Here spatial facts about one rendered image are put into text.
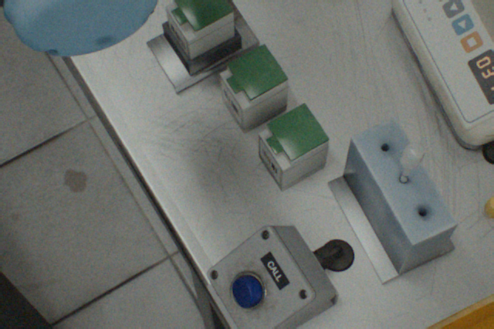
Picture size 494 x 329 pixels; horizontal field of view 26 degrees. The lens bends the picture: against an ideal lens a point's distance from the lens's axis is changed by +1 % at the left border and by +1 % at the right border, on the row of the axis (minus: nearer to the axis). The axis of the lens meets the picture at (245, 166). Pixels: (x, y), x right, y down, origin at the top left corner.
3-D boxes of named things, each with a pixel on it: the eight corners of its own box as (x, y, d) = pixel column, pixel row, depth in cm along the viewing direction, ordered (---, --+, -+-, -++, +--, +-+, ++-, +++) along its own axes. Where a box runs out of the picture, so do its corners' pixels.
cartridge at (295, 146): (258, 156, 94) (257, 127, 87) (302, 130, 94) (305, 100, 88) (281, 192, 92) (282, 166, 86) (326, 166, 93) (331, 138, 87)
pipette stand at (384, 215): (326, 185, 92) (333, 144, 83) (396, 153, 93) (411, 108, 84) (381, 285, 89) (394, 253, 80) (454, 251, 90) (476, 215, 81)
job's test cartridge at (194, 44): (170, 36, 96) (164, 2, 90) (214, 12, 97) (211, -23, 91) (192, 70, 95) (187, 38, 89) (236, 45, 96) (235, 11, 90)
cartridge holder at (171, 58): (147, 49, 97) (143, 30, 94) (230, 4, 99) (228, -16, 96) (176, 94, 96) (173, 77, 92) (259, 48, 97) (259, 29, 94)
